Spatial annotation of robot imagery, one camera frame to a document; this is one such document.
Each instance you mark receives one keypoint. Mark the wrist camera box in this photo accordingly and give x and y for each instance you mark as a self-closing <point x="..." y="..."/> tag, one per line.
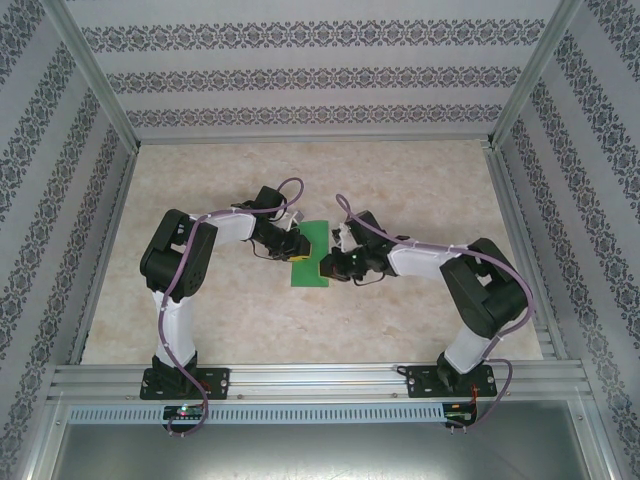
<point x="295" y="222"/>
<point x="344" y="237"/>

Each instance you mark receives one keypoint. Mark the small circuit board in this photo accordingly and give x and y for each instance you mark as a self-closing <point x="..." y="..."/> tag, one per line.
<point x="457" y="417"/>

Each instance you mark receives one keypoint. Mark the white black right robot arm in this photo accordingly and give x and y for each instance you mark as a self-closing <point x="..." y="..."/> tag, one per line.
<point x="465" y="350"/>

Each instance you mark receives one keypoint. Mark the wide aluminium base rail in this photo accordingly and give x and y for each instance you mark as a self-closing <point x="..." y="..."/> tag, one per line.
<point x="320" y="380"/>

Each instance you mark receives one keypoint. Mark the grey sheet metal panel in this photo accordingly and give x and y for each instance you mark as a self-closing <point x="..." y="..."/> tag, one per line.
<point x="320" y="455"/>

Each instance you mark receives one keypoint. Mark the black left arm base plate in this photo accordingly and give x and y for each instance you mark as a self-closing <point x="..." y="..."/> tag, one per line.
<point x="220" y="382"/>

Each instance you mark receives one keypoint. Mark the aluminium frame post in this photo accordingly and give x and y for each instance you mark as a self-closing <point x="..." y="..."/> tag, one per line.
<point x="101" y="80"/>
<point x="527" y="80"/>

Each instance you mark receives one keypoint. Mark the circuit board with green light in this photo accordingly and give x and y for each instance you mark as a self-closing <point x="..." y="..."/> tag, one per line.
<point x="185" y="412"/>

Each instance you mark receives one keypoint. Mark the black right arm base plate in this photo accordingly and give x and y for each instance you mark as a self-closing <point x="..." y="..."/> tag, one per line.
<point x="420" y="382"/>

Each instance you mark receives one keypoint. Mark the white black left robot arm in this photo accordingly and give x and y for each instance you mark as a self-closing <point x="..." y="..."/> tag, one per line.
<point x="172" y="325"/>

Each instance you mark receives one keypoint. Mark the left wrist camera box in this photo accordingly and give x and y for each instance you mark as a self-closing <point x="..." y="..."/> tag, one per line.
<point x="295" y="222"/>

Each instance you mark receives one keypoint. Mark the aluminium frame strut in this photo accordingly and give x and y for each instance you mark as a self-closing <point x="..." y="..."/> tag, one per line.
<point x="599" y="440"/>
<point x="42" y="440"/>

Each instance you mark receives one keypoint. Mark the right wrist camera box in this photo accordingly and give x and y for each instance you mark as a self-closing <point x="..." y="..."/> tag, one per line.
<point x="344" y="237"/>

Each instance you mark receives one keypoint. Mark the aluminium table edge rail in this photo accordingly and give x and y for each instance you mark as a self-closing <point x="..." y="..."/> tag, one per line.
<point x="104" y="260"/>
<point x="507" y="200"/>

